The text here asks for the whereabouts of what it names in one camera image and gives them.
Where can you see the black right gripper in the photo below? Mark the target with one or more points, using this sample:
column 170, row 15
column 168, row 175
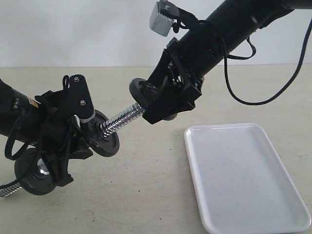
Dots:
column 190, row 56

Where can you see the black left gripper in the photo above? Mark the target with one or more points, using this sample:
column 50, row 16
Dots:
column 59, row 136

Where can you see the black weight plate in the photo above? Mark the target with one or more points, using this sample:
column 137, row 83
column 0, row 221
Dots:
column 34, row 182
column 143, row 92

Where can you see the chrome threaded dumbbell bar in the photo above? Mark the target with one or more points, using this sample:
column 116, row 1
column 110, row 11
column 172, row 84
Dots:
column 108, row 127

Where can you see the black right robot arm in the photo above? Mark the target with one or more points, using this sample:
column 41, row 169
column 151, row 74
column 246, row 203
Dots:
column 235, row 20

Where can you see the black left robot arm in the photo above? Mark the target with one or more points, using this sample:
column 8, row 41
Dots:
column 20, row 120

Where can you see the chrome collar nut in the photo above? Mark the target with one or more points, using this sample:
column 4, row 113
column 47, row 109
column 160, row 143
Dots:
column 42, row 167

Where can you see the black round disc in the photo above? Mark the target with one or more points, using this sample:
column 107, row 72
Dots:
column 92, row 132

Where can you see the white rectangular plastic tray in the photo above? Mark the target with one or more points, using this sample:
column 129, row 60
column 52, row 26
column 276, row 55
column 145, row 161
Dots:
column 241, row 184

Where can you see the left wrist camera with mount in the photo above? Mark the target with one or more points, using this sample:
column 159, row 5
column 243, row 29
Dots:
column 78, row 97

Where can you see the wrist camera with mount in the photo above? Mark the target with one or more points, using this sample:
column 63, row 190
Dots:
column 166, row 16
column 78, row 97

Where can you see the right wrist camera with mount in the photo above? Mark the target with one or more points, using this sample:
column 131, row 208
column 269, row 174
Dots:
column 166, row 16

